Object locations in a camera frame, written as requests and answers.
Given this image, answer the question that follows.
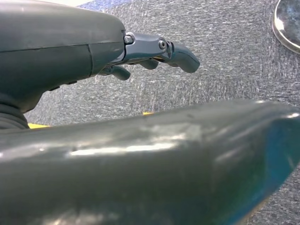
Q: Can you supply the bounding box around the yellow floor tape square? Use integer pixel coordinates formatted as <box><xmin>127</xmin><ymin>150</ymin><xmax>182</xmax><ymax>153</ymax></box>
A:
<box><xmin>28</xmin><ymin>111</ymin><xmax>155</xmax><ymax>129</ymax></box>

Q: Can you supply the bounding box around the chrome stanchion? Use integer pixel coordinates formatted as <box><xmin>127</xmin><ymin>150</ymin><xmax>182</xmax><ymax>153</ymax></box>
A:
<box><xmin>271</xmin><ymin>0</ymin><xmax>300</xmax><ymax>55</ymax></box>

